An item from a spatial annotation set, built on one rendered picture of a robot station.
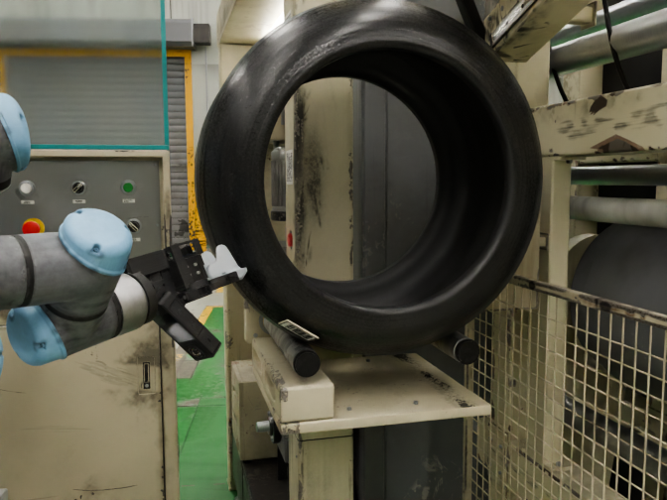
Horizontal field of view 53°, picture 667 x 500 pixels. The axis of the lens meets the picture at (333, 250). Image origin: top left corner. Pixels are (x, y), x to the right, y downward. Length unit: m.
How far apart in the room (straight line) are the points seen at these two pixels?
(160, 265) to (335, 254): 0.60
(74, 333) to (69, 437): 1.07
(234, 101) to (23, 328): 0.46
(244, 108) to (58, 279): 0.42
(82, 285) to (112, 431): 1.14
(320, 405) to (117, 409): 0.84
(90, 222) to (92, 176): 1.05
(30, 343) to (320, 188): 0.78
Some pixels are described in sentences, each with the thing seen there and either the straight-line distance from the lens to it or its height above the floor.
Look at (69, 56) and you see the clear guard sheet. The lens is 1.80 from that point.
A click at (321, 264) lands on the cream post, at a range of 1.43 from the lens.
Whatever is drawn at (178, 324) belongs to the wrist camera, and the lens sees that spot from 0.91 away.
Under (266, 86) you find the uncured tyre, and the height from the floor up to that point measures 1.33.
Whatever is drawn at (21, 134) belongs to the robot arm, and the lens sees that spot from 1.07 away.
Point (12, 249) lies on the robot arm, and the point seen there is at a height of 1.13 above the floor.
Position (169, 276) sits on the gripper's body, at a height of 1.06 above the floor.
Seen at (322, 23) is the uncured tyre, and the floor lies 1.43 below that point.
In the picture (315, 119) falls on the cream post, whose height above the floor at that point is 1.32.
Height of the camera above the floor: 1.19
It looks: 6 degrees down
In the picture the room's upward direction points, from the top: straight up
